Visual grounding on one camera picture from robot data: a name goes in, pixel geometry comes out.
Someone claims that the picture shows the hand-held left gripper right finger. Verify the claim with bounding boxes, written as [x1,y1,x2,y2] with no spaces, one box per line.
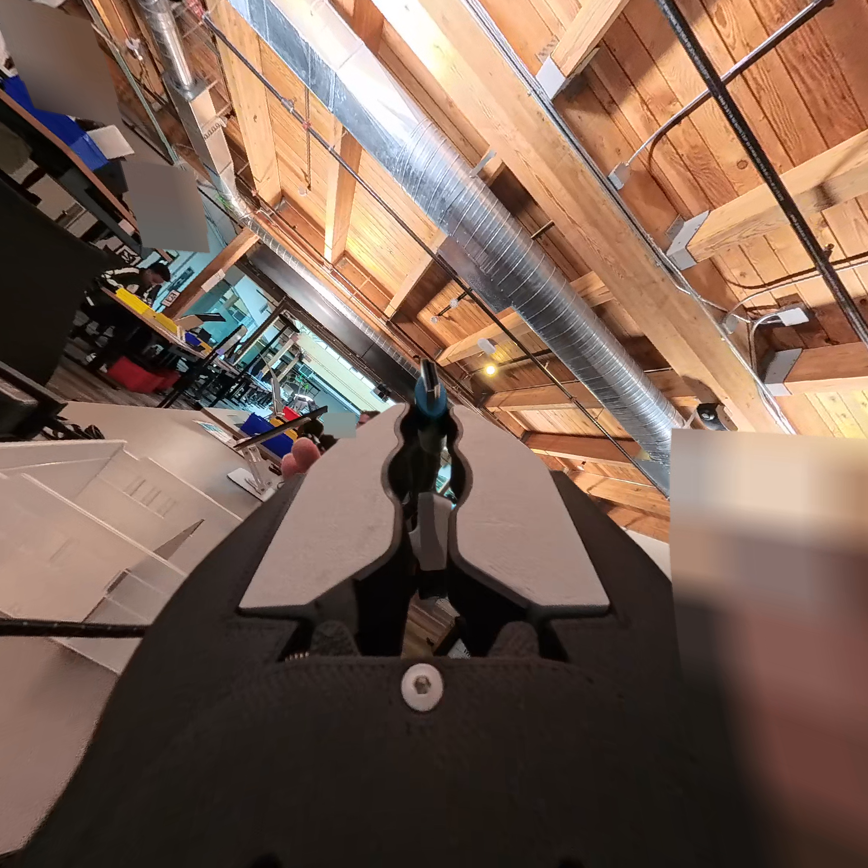
[448,405,611,617]

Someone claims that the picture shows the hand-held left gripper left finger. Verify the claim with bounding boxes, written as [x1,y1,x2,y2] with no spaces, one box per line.
[237,403,411,617]

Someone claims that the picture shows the black hdmi switch box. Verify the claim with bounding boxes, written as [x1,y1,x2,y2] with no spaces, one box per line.
[415,490,454,601]

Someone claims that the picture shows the black braided hdmi cable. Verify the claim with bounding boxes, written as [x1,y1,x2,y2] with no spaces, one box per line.
[0,358,450,640]

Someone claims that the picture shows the pink rounded object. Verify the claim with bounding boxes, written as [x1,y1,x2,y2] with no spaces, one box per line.
[280,436,321,479]

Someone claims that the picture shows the blue storage bin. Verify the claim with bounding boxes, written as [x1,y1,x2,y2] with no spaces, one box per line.
[66,130,111,172]
[241,412,301,458]
[0,73,77,146]

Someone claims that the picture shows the clear plastic storage box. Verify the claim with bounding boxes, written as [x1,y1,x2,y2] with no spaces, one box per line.
[0,439,248,679]

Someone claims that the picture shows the red storage bin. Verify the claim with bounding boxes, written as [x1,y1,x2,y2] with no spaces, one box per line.
[107,354,180,397]

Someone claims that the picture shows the black office chair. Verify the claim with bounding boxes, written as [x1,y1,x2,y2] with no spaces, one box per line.
[0,178,115,442]

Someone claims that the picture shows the black ceiling pipe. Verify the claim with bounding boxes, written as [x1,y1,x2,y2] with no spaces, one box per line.
[654,0,868,330]

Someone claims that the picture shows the large spiral air duct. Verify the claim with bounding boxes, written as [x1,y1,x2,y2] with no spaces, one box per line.
[227,0,682,496]

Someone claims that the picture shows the narrow spiral air duct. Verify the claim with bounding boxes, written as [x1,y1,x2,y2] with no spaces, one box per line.
[132,0,425,384]

